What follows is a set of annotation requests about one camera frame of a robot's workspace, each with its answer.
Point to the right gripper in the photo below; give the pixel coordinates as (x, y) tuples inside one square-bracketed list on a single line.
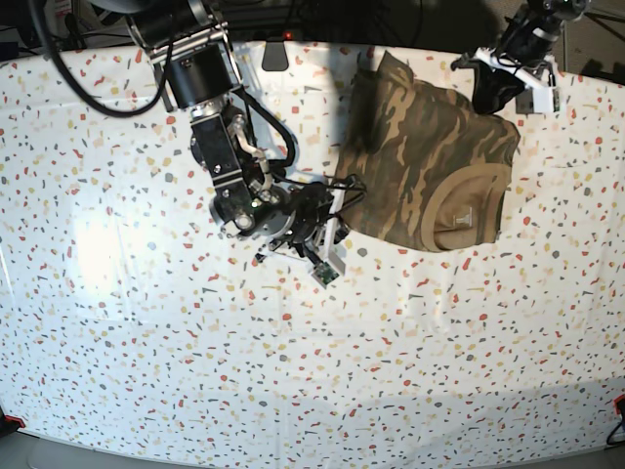
[(305, 227)]

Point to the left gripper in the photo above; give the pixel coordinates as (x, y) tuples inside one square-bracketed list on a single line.
[(500, 79)]

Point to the camouflage T-shirt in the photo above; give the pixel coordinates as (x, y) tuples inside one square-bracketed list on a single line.
[(435, 171)]

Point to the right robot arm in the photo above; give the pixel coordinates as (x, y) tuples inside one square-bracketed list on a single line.
[(245, 148)]

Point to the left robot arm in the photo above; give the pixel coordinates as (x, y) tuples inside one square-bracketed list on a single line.
[(535, 28)]

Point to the terrazzo pattern tablecloth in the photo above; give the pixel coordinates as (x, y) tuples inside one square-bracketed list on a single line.
[(130, 324)]

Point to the red clamp right corner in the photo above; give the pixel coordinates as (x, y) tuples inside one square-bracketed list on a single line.
[(619, 405)]

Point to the red clamp corner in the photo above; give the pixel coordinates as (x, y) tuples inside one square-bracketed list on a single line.
[(11, 424), (619, 405)]

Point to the red clamp left corner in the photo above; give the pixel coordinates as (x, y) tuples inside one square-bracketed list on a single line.
[(11, 424)]

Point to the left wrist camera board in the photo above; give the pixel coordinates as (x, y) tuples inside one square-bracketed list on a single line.
[(556, 99)]

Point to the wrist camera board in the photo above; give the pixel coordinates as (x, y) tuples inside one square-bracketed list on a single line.
[(324, 274), (556, 99)]

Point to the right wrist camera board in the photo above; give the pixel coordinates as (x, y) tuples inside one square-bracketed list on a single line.
[(324, 274)]

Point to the grey camera mount base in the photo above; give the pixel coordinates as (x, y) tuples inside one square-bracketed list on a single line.
[(275, 58)]

